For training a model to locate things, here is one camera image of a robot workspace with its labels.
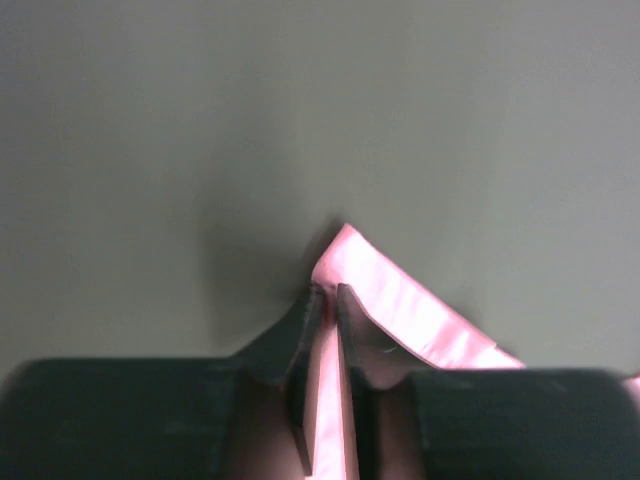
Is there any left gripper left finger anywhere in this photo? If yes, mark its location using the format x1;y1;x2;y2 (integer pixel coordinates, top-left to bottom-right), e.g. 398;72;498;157
1;285;323;479

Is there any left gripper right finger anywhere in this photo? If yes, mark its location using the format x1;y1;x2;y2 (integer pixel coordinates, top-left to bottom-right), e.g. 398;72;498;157
336;284;639;479

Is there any light pink t-shirt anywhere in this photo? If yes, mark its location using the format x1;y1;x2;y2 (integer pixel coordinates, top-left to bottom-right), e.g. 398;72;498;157
312;225;639;479

